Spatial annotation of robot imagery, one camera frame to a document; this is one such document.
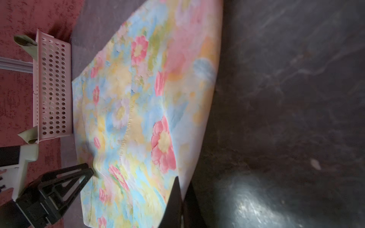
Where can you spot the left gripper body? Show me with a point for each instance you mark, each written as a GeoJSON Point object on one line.
{"type": "Point", "coordinates": [31, 209]}

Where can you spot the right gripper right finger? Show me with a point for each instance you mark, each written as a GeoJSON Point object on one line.
{"type": "Point", "coordinates": [192, 217]}

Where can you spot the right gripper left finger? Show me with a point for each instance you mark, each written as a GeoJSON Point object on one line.
{"type": "Point", "coordinates": [172, 217]}

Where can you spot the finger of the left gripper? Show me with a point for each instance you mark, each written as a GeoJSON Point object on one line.
{"type": "Point", "coordinates": [60, 188]}

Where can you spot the pastel floral skirt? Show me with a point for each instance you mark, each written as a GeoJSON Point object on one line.
{"type": "Point", "coordinates": [140, 110]}

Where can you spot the olive green garment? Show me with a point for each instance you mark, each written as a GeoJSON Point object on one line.
{"type": "Point", "coordinates": [30, 136]}

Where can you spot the pink plastic basket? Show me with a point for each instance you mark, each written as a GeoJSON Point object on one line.
{"type": "Point", "coordinates": [52, 89]}

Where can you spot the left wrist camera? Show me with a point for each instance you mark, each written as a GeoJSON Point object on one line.
{"type": "Point", "coordinates": [14, 166]}

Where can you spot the left aluminium corner post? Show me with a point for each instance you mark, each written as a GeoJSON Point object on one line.
{"type": "Point", "coordinates": [16, 65]}

